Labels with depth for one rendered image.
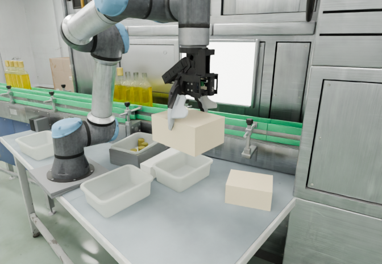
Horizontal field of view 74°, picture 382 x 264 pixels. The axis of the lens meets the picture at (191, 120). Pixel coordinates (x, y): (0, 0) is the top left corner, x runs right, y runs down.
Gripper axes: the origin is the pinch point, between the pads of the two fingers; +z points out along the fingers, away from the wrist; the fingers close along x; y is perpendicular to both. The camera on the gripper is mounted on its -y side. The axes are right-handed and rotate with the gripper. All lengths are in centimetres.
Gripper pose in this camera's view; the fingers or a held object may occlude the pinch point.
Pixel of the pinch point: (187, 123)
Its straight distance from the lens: 69.2
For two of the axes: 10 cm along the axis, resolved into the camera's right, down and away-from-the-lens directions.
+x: 6.8, -2.3, 7.0
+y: 7.4, 2.2, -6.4
